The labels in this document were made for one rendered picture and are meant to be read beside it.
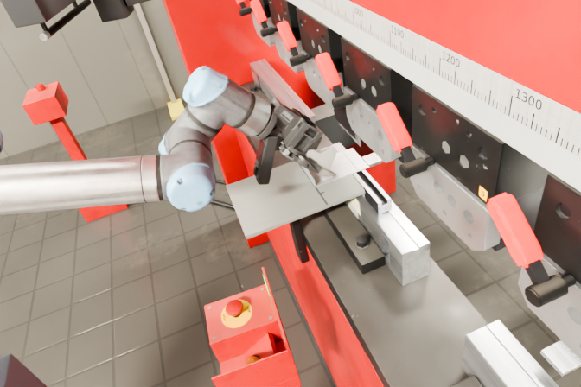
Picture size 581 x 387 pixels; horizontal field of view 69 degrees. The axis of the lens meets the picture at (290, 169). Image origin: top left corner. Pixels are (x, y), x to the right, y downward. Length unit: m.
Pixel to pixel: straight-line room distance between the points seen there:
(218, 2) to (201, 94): 0.90
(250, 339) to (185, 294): 1.17
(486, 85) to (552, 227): 0.14
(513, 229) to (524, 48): 0.15
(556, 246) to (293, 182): 0.61
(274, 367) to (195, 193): 0.43
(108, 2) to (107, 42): 1.52
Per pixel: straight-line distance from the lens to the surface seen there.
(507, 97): 0.42
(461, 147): 0.49
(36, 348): 2.38
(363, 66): 0.65
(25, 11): 1.82
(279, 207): 0.89
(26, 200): 0.74
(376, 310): 0.86
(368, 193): 0.89
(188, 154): 0.71
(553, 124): 0.39
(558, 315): 0.49
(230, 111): 0.77
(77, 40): 3.65
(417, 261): 0.85
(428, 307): 0.87
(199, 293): 2.13
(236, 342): 1.01
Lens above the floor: 1.59
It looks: 37 degrees down
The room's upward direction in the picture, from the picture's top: 12 degrees counter-clockwise
